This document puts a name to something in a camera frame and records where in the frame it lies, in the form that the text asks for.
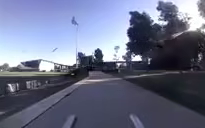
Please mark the single dark tree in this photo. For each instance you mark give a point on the single dark tree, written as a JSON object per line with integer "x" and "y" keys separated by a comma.
{"x": 98, "y": 55}

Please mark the floodlight mast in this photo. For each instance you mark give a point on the floodlight mast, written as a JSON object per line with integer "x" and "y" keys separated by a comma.
{"x": 76, "y": 43}

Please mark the grey asphalt path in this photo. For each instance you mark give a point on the grey asphalt path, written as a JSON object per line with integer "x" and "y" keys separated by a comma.
{"x": 106, "y": 100}

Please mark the group of dark trees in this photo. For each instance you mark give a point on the group of dark trees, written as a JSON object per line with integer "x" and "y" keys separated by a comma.
{"x": 146, "y": 33}

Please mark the white building with dark roof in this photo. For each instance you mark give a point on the white building with dark roof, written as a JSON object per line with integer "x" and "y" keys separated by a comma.
{"x": 40, "y": 65}

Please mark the robot's own part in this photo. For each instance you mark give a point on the robot's own part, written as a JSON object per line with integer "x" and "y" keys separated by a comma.
{"x": 136, "y": 121}
{"x": 69, "y": 121}

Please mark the pale concrete kerb strip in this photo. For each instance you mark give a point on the pale concrete kerb strip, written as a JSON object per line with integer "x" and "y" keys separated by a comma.
{"x": 43, "y": 105}

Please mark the grass verge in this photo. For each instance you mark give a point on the grass verge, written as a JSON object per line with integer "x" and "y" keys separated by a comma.
{"x": 176, "y": 90}

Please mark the large dark building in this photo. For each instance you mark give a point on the large dark building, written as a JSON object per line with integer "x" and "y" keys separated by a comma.
{"x": 180, "y": 50}

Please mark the green grass field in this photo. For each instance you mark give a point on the green grass field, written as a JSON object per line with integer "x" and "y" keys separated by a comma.
{"x": 23, "y": 73}

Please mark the dark road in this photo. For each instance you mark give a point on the dark road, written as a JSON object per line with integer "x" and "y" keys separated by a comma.
{"x": 10, "y": 103}

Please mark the distant trees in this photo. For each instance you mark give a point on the distant trees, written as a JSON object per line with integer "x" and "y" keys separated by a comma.
{"x": 0, "y": 66}

